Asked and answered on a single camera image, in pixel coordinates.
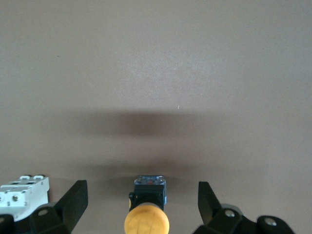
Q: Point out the yellow push button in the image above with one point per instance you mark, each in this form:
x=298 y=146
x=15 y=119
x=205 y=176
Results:
x=147 y=219

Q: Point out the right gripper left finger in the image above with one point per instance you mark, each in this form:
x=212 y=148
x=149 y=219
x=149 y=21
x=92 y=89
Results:
x=73 y=204

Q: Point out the white circuit breaker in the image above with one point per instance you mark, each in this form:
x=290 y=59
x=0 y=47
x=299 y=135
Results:
x=22 y=195

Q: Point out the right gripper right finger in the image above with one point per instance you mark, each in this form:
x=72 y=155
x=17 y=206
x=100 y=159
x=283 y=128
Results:
x=212 y=209

